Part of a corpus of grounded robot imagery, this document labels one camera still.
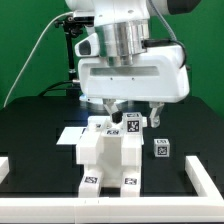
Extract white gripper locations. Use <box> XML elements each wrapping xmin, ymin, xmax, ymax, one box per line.
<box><xmin>78</xmin><ymin>45</ymin><xmax>189</xmax><ymax>128</ymax></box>

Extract white chair seat plate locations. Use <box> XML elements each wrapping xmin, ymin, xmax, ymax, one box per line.
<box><xmin>97</xmin><ymin>130</ymin><xmax>123</xmax><ymax>188</ymax></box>

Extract white chair back frame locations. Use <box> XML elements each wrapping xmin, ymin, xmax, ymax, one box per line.
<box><xmin>76</xmin><ymin>113</ymin><xmax>147</xmax><ymax>167</ymax></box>

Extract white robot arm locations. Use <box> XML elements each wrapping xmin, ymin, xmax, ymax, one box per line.
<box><xmin>65</xmin><ymin>0</ymin><xmax>201</xmax><ymax>127</ymax></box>

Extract white marker base plate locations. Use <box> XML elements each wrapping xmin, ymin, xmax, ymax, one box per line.
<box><xmin>57</xmin><ymin>127</ymin><xmax>85</xmax><ymax>145</ymax></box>

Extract black base cables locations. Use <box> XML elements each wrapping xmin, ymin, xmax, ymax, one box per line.
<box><xmin>38</xmin><ymin>79</ymin><xmax>83</xmax><ymax>98</ymax></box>

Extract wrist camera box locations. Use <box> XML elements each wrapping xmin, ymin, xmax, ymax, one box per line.
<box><xmin>74</xmin><ymin>33</ymin><xmax>100</xmax><ymax>57</ymax></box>

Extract black camera stand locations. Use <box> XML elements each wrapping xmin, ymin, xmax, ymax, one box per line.
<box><xmin>54</xmin><ymin>15</ymin><xmax>94</xmax><ymax>98</ymax></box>

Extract white U-shaped obstacle frame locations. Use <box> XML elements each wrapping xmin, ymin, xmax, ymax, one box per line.
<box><xmin>0</xmin><ymin>156</ymin><xmax>224</xmax><ymax>224</ymax></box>

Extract grey camera on stand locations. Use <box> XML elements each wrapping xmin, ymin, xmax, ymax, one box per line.
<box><xmin>73</xmin><ymin>10</ymin><xmax>95</xmax><ymax>20</ymax></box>

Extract white camera cable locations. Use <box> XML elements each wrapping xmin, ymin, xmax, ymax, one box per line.
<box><xmin>3</xmin><ymin>11</ymin><xmax>75</xmax><ymax>109</ymax></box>

